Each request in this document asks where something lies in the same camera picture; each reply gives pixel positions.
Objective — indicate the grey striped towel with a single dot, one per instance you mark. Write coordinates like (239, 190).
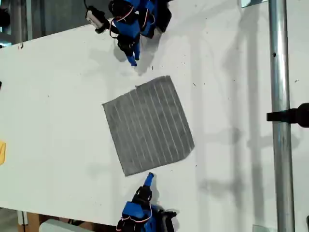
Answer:
(148, 123)

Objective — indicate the white container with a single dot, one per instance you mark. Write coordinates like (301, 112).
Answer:
(58, 227)

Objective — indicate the brown cardboard box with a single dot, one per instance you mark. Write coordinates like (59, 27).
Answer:
(32, 221)

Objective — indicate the black round object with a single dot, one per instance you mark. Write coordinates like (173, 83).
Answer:
(4, 18)

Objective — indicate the yellow object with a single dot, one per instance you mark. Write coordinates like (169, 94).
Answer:
(2, 153)

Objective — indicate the black clamp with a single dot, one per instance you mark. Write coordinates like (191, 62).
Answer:
(294, 116)

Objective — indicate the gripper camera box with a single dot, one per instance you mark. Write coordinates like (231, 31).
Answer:
(167, 220)
(95, 18)

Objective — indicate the steel post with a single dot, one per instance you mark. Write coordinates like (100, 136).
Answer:
(281, 120)

